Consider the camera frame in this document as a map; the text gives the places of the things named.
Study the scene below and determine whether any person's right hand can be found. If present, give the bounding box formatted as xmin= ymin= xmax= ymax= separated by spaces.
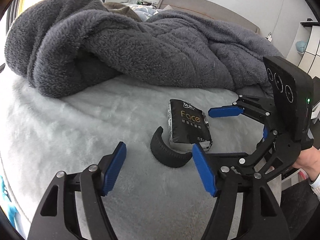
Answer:
xmin=293 ymin=146 xmax=320 ymax=181

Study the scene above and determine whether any blue plush toy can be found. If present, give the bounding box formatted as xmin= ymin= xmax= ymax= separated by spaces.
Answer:
xmin=0 ymin=177 xmax=18 ymax=229

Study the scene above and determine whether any white shelf unit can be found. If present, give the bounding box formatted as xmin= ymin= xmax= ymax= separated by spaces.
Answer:
xmin=286 ymin=21 xmax=320 ymax=78

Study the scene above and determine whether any black curved rubber piece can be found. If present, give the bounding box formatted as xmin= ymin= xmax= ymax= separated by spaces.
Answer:
xmin=150 ymin=126 xmax=193 ymax=168

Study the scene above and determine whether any bed with grey sheet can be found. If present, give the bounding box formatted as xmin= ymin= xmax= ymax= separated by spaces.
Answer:
xmin=0 ymin=64 xmax=283 ymax=240

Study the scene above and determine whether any beige padded headboard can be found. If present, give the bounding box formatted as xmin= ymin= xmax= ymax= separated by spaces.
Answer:
xmin=157 ymin=0 xmax=260 ymax=34

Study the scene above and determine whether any blue white patterned duvet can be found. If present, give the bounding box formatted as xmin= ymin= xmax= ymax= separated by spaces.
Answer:
xmin=91 ymin=0 xmax=166 ymax=22

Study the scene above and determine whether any dark grey fleece blanket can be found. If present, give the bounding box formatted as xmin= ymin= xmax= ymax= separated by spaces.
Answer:
xmin=4 ymin=0 xmax=279 ymax=98

